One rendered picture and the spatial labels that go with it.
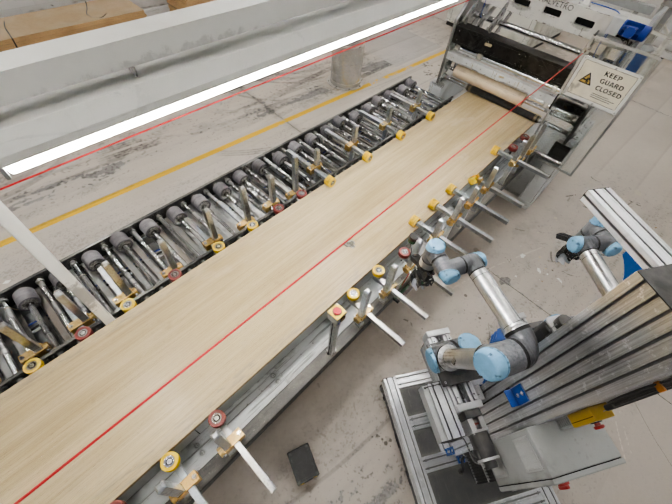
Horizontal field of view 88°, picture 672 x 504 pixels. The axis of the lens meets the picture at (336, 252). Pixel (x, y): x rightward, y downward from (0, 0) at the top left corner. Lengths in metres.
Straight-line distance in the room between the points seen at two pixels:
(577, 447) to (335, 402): 1.59
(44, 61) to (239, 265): 1.69
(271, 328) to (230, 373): 0.32
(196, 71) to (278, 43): 0.24
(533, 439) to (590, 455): 0.23
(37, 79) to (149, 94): 0.18
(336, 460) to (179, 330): 1.40
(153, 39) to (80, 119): 0.21
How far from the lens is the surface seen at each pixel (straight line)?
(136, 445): 2.04
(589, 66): 3.91
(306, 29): 1.12
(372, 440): 2.84
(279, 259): 2.31
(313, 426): 2.81
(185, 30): 0.91
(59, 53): 0.85
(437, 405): 1.96
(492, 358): 1.35
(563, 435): 1.88
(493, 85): 4.25
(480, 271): 1.52
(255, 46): 1.01
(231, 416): 2.23
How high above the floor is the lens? 2.77
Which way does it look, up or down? 53 degrees down
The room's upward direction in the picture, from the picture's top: 7 degrees clockwise
